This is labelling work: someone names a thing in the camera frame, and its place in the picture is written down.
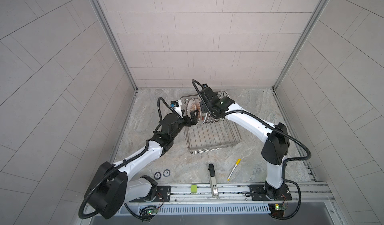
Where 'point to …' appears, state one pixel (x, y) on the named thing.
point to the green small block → (193, 188)
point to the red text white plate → (209, 118)
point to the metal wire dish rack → (203, 132)
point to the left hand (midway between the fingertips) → (195, 109)
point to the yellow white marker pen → (238, 161)
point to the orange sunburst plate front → (191, 106)
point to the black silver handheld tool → (214, 190)
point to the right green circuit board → (280, 207)
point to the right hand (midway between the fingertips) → (204, 103)
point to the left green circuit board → (153, 211)
